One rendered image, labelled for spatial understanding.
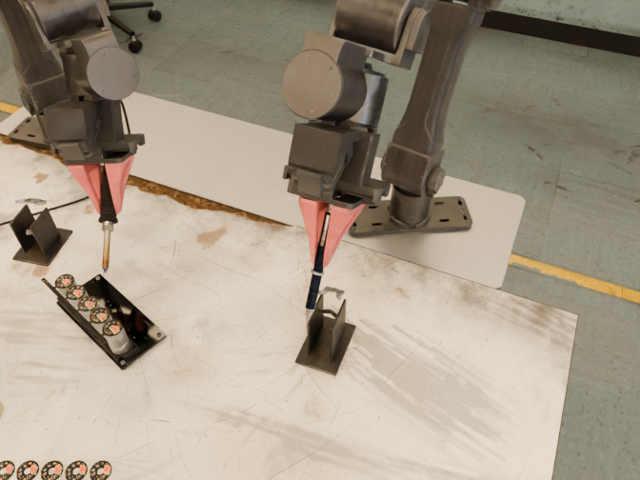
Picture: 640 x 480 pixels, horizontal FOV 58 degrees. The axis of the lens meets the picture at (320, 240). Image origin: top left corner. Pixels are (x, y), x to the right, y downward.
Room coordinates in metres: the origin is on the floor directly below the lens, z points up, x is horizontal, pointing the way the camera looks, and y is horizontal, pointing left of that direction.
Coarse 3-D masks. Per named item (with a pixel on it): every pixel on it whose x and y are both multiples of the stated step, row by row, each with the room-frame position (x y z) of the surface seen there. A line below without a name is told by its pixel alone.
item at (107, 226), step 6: (102, 222) 0.54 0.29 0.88; (108, 222) 0.53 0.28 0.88; (102, 228) 0.53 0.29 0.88; (108, 228) 0.53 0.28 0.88; (108, 234) 0.52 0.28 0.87; (108, 240) 0.51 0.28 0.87; (108, 246) 0.51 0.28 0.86; (108, 252) 0.50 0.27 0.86; (108, 258) 0.49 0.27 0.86; (102, 264) 0.49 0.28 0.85; (108, 264) 0.49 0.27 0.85
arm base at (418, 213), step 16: (400, 192) 0.65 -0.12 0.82; (368, 208) 0.69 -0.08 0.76; (384, 208) 0.69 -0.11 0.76; (400, 208) 0.65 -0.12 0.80; (416, 208) 0.64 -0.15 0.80; (432, 208) 0.69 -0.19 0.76; (448, 208) 0.69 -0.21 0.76; (464, 208) 0.69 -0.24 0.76; (352, 224) 0.65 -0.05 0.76; (368, 224) 0.65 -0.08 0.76; (384, 224) 0.65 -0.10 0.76; (400, 224) 0.64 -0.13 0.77; (416, 224) 0.64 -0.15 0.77; (432, 224) 0.65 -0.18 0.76; (448, 224) 0.65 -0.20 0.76; (464, 224) 0.65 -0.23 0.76
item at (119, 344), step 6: (108, 336) 0.40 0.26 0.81; (114, 336) 0.40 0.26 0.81; (120, 336) 0.41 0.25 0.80; (126, 336) 0.42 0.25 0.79; (108, 342) 0.41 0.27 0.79; (114, 342) 0.40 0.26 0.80; (120, 342) 0.41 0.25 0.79; (126, 342) 0.41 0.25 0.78; (114, 348) 0.40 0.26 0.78; (120, 348) 0.40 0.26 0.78; (126, 348) 0.41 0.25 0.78
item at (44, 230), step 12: (36, 204) 0.62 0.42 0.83; (24, 216) 0.62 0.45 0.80; (48, 216) 0.62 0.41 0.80; (12, 228) 0.59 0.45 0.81; (24, 228) 0.61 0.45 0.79; (36, 228) 0.59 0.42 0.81; (48, 228) 0.61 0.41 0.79; (24, 240) 0.60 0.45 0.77; (36, 240) 0.59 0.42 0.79; (48, 240) 0.60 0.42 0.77; (60, 240) 0.62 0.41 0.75; (24, 252) 0.59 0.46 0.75; (36, 252) 0.59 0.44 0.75; (48, 252) 0.59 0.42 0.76; (36, 264) 0.57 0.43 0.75; (48, 264) 0.57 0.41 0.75
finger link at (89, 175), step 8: (112, 152) 0.60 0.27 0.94; (136, 152) 0.62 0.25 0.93; (72, 168) 0.56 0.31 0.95; (80, 168) 0.56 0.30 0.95; (88, 168) 0.57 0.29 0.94; (96, 168) 0.60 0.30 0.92; (80, 176) 0.55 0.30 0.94; (88, 176) 0.56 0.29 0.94; (96, 176) 0.59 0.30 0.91; (80, 184) 0.55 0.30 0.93; (88, 184) 0.55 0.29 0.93; (96, 184) 0.58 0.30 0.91; (88, 192) 0.55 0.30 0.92; (96, 192) 0.57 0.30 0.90; (96, 200) 0.55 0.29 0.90; (96, 208) 0.55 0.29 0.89
